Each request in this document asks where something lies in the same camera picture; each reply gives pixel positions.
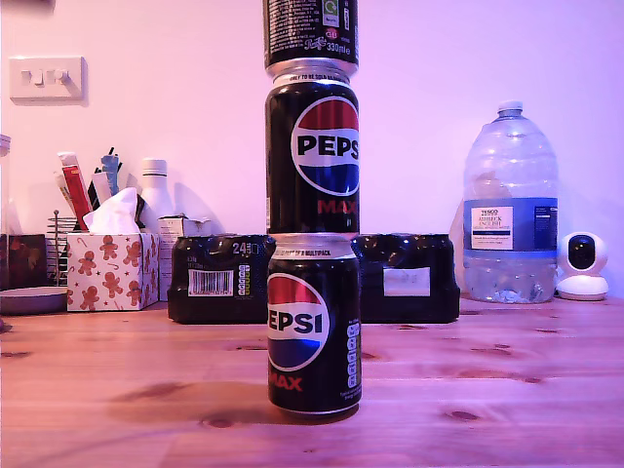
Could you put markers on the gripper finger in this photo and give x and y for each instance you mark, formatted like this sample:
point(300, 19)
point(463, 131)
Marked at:
point(24, 5)

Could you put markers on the black Pepsi Max can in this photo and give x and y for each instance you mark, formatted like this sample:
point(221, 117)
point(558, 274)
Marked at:
point(312, 29)
point(312, 317)
point(312, 146)

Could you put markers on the black Pepsi Max multipack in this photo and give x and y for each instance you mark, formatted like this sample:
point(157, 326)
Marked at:
point(214, 307)

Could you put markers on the beige stick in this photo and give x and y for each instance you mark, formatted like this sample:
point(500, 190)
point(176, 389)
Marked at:
point(60, 187)

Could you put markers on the blue utensil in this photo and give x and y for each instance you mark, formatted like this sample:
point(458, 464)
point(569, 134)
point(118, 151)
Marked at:
point(112, 175)

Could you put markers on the white strip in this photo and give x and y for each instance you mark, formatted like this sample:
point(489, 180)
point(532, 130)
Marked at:
point(100, 187)

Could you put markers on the white tissue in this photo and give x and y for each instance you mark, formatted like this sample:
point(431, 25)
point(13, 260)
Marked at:
point(114, 214)

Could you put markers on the white bottle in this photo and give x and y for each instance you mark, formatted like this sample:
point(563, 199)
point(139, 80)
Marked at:
point(156, 195)

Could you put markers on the dark patterned box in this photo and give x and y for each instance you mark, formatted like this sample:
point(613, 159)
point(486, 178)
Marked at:
point(24, 258)

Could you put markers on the small white carton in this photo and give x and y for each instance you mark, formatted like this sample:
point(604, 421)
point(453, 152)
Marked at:
point(170, 229)

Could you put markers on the gingerbread print tissue box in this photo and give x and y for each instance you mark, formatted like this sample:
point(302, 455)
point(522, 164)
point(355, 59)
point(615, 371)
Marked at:
point(114, 273)

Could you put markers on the grey plate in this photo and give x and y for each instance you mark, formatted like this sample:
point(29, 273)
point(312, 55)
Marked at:
point(29, 300)

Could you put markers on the large clear water bottle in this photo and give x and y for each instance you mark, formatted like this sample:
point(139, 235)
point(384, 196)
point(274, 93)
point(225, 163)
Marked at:
point(509, 273)

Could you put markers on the white wall switch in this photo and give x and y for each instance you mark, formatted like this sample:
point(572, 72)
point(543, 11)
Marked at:
point(49, 92)

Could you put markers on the small white round camera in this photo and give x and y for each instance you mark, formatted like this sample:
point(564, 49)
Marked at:
point(582, 287)

